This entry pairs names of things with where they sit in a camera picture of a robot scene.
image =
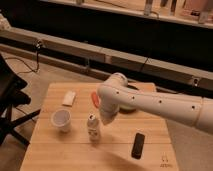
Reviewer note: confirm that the green bowl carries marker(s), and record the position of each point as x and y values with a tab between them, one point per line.
128	109

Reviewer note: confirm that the white paper cup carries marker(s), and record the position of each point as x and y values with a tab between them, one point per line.
61	119

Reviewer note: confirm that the small white plastic bottle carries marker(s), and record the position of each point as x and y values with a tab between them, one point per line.
93	128

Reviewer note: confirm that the black office chair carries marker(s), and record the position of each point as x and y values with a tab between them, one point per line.
11	96

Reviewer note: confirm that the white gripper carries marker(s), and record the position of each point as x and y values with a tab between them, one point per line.
107	117

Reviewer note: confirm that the orange carrot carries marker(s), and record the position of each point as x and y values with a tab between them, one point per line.
95	99

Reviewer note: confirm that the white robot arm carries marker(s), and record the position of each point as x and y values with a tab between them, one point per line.
193	111

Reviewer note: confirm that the black rectangular remote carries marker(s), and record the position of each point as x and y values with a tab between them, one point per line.
138	146

